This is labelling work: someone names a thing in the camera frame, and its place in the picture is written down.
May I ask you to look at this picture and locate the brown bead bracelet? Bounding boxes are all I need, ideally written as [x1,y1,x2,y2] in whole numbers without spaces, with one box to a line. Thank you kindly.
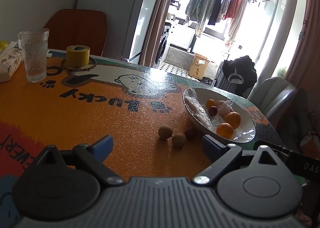
[60,56,98,73]

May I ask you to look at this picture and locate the cardboard box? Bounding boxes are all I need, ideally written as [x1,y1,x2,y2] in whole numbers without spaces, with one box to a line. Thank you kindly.
[188,53,209,79]

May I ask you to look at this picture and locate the colourful cartoon table mat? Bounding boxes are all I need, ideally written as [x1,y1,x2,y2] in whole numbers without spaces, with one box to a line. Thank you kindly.
[0,48,286,228]

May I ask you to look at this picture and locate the yellow tape roll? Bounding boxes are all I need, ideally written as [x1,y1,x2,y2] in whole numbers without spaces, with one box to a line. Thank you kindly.
[66,45,90,67]

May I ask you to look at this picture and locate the striped suitcase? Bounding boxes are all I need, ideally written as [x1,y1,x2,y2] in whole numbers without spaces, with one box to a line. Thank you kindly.
[213,60,237,93]

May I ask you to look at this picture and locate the orange chair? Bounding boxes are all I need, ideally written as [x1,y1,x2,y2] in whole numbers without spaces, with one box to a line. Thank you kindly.
[44,9,107,56]

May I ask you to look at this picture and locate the right pink curtain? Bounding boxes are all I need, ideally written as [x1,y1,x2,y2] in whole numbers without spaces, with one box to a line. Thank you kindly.
[285,0,319,91]

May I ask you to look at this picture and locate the white ceramic plate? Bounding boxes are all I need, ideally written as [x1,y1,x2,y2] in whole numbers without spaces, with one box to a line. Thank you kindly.
[183,88,255,144]

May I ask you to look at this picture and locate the long plastic fruit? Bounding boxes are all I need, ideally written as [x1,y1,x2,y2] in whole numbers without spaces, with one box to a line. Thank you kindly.
[183,89,213,130]

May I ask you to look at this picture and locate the white refrigerator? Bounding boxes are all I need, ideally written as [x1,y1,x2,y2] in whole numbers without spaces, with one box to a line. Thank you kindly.
[76,0,157,64]

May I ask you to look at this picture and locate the grey chair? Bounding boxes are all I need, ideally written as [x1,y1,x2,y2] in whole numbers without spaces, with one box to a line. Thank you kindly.
[248,77,297,128]

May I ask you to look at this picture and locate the dark red plum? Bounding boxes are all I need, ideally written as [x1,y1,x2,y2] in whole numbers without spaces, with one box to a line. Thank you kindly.
[208,106,217,117]

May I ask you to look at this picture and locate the large orange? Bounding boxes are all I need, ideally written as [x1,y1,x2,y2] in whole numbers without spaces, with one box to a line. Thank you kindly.
[225,111,241,129]

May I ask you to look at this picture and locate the small kumquat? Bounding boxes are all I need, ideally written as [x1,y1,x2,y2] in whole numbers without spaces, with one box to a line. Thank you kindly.
[206,99,216,109]
[184,127,203,142]

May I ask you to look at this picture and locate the plastic peeled orange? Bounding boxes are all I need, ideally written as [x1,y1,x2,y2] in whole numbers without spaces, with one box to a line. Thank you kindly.
[216,99,234,119]

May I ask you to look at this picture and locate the clear textured glass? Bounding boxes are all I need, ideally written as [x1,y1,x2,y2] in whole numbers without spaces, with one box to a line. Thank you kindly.
[21,28,49,83]

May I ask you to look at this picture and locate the washing machine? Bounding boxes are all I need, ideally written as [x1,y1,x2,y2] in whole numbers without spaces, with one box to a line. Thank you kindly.
[153,22,171,68]

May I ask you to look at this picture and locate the left pink curtain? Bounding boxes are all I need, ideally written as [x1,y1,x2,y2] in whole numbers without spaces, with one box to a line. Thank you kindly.
[139,0,171,67]

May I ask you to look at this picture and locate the tissue pack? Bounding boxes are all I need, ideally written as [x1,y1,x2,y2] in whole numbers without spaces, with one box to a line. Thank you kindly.
[0,41,23,82]

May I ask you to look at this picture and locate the pink curtain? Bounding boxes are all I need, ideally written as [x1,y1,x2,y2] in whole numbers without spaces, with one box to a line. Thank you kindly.
[139,0,171,67]
[285,0,319,91]

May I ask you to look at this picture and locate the sofa with clutter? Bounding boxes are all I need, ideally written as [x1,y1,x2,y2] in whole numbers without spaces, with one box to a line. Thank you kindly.
[276,89,319,159]

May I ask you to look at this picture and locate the brown longan fruit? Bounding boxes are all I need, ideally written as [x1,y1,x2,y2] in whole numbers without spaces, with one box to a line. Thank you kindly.
[158,125,173,140]
[171,133,187,148]

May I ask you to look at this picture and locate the yellow lemons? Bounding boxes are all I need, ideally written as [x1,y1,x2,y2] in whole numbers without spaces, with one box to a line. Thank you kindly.
[0,40,10,50]

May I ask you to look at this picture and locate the black clothes pile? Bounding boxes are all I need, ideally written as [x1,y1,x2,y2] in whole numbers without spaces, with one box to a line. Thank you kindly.
[222,56,257,96]

